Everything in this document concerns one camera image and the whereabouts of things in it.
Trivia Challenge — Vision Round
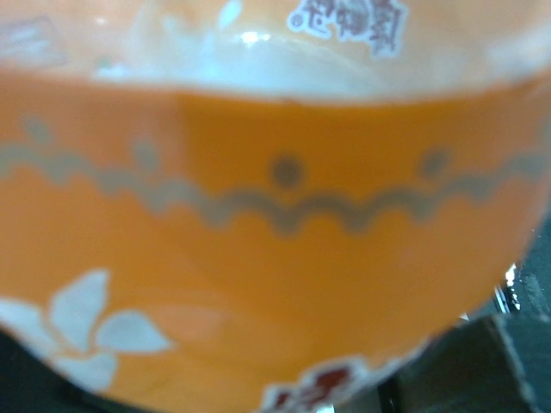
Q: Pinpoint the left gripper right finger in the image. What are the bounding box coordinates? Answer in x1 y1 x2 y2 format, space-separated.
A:
379 240 550 412

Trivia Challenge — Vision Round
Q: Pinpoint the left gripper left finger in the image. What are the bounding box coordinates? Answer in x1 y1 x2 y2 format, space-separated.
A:
0 326 113 413

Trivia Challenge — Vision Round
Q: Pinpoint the orange juice bottle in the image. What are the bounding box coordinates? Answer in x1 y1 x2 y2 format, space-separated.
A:
1 1 550 412

